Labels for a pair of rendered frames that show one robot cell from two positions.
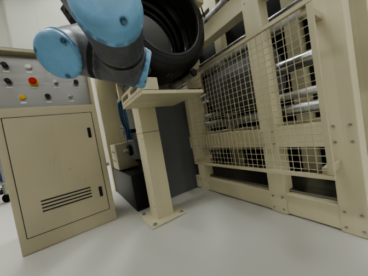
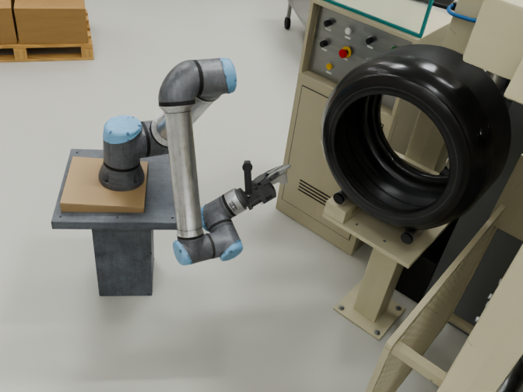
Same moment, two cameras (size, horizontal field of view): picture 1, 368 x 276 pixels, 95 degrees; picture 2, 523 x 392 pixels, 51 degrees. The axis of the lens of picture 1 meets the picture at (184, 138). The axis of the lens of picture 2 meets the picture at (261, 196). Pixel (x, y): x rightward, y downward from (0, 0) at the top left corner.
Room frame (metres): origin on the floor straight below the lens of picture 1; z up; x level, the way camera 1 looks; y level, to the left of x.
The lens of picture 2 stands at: (-0.02, -1.21, 2.12)
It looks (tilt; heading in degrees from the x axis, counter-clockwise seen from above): 39 degrees down; 68
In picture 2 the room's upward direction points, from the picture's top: 8 degrees clockwise
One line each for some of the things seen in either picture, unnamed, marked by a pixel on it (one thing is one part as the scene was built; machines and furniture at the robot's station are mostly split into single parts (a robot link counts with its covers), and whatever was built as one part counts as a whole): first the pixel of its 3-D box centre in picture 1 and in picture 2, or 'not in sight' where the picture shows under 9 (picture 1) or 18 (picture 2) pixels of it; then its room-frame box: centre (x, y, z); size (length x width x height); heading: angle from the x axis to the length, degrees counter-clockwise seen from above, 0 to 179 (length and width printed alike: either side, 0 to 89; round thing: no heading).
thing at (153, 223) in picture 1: (162, 213); (370, 308); (1.23, 0.25, 0.01); 0.27 x 0.27 x 0.02; 33
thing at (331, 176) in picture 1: (231, 111); (426, 326); (1.02, -0.31, 0.65); 0.90 x 0.02 x 0.70; 33
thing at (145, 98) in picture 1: (161, 99); (388, 216); (1.03, 0.10, 0.80); 0.37 x 0.36 x 0.02; 123
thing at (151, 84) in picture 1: (137, 93); (359, 191); (0.95, 0.21, 0.84); 0.36 x 0.09 x 0.06; 33
